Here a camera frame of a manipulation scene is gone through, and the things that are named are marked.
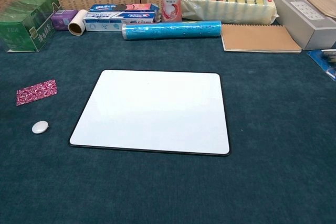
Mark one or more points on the yellow sponge multipack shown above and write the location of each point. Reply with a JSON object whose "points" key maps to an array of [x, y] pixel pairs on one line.
{"points": [[228, 6]]}

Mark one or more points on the white paper roll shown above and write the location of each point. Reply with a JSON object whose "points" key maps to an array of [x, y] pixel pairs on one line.
{"points": [[78, 23]]}

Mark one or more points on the purple small box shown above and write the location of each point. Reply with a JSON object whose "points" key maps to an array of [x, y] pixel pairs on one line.
{"points": [[63, 19]]}

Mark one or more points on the beige woven fan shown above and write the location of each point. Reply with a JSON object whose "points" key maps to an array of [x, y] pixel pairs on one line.
{"points": [[321, 2]]}

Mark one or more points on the blue blister package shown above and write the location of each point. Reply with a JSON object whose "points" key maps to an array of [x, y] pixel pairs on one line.
{"points": [[324, 61]]}

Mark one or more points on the blue plastic wrapped roll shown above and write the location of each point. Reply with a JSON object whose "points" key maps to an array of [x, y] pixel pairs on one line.
{"points": [[170, 30]]}

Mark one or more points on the white oval pebble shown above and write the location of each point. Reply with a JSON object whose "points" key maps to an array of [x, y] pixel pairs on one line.
{"points": [[40, 127]]}

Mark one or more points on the white rectangular board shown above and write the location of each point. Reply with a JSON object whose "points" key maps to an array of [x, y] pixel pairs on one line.
{"points": [[152, 111]]}

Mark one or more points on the grey rectangular box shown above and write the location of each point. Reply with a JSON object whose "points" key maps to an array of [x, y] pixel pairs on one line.
{"points": [[302, 19]]}

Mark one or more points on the green tea box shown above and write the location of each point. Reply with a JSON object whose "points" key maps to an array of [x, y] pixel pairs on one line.
{"points": [[26, 27]]}

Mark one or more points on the brown spiral notebook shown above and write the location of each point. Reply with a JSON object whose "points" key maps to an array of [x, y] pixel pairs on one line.
{"points": [[258, 37]]}

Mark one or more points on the blue white toothpaste box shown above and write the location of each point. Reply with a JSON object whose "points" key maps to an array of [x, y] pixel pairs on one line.
{"points": [[118, 20]]}

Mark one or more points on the blue pink cookie box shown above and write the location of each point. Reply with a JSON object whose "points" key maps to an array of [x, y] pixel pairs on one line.
{"points": [[123, 7]]}

